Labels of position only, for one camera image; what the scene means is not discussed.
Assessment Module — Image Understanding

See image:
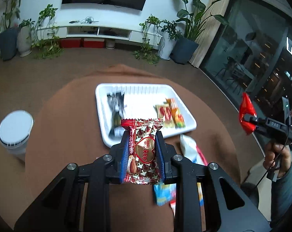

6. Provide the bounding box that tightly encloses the red storage box left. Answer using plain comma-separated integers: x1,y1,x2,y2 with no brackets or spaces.
60,38,82,48

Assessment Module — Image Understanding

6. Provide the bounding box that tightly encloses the trailing plant white stand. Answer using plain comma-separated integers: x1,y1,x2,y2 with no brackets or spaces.
134,14,181,64

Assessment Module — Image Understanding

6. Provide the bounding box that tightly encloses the right tall plant blue pot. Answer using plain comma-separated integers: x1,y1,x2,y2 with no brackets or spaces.
170,0,229,64

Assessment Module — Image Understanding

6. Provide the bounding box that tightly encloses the white round stool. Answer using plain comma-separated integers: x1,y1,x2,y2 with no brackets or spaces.
0,110,34,162

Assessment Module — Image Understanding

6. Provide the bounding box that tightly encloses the right forearm grey sleeve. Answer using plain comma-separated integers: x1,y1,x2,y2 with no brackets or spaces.
270,163,292,227

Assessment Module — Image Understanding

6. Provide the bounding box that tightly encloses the red storage box right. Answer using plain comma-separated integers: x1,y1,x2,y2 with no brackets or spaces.
83,38,105,48

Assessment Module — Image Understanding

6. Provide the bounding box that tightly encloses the white red snack packet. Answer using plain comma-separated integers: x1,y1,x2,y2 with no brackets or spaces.
180,135,208,165

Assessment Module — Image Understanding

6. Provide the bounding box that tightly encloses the person's right hand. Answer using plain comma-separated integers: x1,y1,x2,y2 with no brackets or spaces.
263,141,292,178

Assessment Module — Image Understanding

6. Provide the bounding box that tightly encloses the left tall plant blue pot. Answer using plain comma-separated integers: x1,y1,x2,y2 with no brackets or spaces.
0,0,21,61

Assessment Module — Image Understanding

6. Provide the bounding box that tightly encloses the red storage box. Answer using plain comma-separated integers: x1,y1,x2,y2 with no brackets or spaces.
60,38,82,48
83,38,105,48

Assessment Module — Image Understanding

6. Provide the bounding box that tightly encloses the blue cream sandwich packet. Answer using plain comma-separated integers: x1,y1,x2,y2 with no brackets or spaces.
153,182,205,218

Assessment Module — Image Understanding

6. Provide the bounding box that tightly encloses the beige curtain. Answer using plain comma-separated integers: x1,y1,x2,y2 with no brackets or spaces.
189,0,230,68

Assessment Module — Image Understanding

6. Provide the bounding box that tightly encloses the black snack packet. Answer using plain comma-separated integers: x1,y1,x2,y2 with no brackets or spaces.
107,92,125,139

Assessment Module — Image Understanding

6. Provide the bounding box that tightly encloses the small white floor pot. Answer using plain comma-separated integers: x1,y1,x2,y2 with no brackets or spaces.
105,39,116,49

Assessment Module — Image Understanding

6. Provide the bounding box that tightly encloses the white plastic tray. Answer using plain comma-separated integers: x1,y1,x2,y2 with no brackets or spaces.
95,83,197,148

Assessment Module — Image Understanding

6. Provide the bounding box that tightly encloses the white tv cabinet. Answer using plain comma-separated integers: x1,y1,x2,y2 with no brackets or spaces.
37,21,163,49

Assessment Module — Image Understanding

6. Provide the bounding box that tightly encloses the leafy plant white pot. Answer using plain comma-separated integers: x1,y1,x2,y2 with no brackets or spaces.
17,4,63,59

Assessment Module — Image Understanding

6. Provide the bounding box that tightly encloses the brown red almond chocolate packet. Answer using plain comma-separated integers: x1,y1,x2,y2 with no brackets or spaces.
121,118,164,185

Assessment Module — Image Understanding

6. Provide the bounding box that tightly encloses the orange cartoon snack packet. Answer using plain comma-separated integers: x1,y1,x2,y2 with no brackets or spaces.
166,98,185,128

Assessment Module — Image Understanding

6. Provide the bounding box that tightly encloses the gold red pie snack packet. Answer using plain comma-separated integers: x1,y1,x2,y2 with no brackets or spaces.
155,104,175,128

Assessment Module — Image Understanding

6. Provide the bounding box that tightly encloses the tall plant blue pot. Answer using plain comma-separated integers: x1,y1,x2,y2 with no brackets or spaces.
0,0,21,61
170,0,229,64

